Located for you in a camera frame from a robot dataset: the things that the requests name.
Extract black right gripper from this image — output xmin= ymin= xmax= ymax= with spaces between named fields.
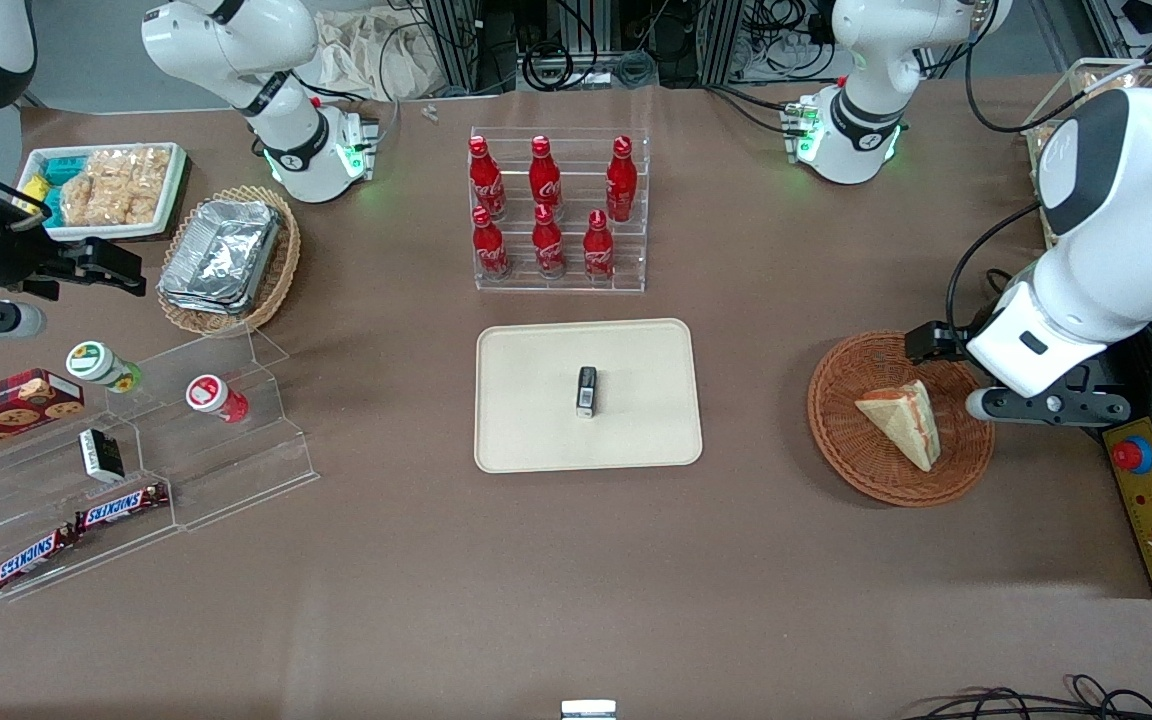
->
xmin=0 ymin=203 xmax=148 ymax=302

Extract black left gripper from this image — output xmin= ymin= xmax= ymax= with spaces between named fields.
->
xmin=903 ymin=315 xmax=989 ymax=364

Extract triangle sandwich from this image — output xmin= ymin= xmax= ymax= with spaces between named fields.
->
xmin=854 ymin=378 xmax=941 ymax=473

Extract aluminium foil tray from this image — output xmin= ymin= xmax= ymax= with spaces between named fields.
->
xmin=157 ymin=199 xmax=284 ymax=317

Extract white rectangular snack tray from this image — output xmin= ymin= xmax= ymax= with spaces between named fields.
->
xmin=15 ymin=141 xmax=189 ymax=243

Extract brown round wicker basket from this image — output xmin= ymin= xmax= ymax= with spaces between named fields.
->
xmin=807 ymin=330 xmax=996 ymax=509

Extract light oval wicker basket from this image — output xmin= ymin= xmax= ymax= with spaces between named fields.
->
xmin=156 ymin=185 xmax=302 ymax=338

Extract cream plastic tray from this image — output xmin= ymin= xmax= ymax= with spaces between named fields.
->
xmin=474 ymin=318 xmax=705 ymax=475

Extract clear bag rice crackers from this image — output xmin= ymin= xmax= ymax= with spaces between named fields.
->
xmin=60 ymin=146 xmax=173 ymax=228

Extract green lidded cup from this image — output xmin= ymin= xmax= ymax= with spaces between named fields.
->
xmin=66 ymin=340 xmax=144 ymax=394

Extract teal snack packet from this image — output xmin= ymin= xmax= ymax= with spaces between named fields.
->
xmin=40 ymin=154 xmax=89 ymax=230

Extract red lidded cup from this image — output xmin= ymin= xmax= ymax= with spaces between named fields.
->
xmin=185 ymin=373 xmax=251 ymax=425

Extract red cookie box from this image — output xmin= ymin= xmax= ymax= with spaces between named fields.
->
xmin=0 ymin=367 xmax=86 ymax=465

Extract small black box white side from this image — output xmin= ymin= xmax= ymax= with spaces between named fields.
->
xmin=78 ymin=427 xmax=127 ymax=484

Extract clear acrylic step shelf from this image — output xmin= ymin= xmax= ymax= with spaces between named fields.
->
xmin=0 ymin=327 xmax=321 ymax=604

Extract Snickers bar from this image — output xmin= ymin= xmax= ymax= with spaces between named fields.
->
xmin=73 ymin=482 xmax=171 ymax=533
xmin=0 ymin=524 xmax=80 ymax=592

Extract beige cloth bag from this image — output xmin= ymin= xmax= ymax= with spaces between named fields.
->
xmin=314 ymin=7 xmax=443 ymax=102

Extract red cola bottle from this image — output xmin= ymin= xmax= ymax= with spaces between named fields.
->
xmin=528 ymin=135 xmax=565 ymax=213
xmin=471 ymin=205 xmax=512 ymax=282
xmin=531 ymin=203 xmax=568 ymax=280
xmin=605 ymin=135 xmax=639 ymax=224
xmin=582 ymin=209 xmax=617 ymax=282
xmin=467 ymin=135 xmax=508 ymax=222

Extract clear acrylic bottle rack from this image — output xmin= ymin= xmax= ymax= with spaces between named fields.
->
xmin=468 ymin=126 xmax=654 ymax=295

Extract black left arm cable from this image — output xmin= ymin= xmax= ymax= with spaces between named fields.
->
xmin=945 ymin=0 xmax=1152 ymax=337

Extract wire basket with snacks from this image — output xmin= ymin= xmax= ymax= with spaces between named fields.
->
xmin=1020 ymin=57 xmax=1152 ymax=251

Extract black floor cables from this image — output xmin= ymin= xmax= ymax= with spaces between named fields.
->
xmin=899 ymin=674 xmax=1152 ymax=720

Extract aluminium frame post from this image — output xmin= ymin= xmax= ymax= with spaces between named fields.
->
xmin=423 ymin=0 xmax=520 ymax=97
xmin=694 ymin=0 xmax=749 ymax=87

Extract coiled black cable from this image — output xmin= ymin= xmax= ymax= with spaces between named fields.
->
xmin=520 ymin=39 xmax=578 ymax=94

